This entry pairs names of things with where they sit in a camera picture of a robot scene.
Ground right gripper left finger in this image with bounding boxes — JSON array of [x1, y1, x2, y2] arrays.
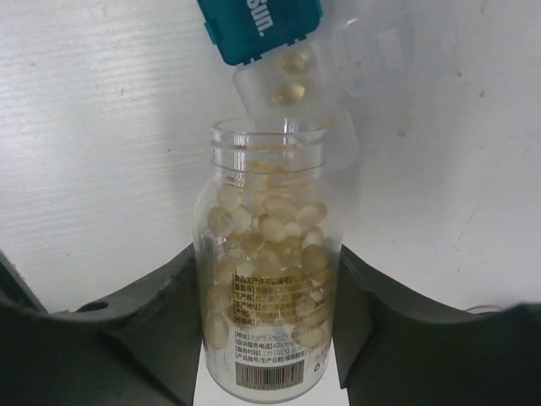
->
[[1, 247, 202, 405]]

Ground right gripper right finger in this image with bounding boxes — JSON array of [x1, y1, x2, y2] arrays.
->
[[336, 248, 540, 405]]

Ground clear pill bottle yellow pills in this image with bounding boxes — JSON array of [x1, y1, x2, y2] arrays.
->
[[193, 117, 343, 404]]

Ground weekly pill organizer strip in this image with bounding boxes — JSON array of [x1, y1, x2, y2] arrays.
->
[[198, 1, 404, 173]]

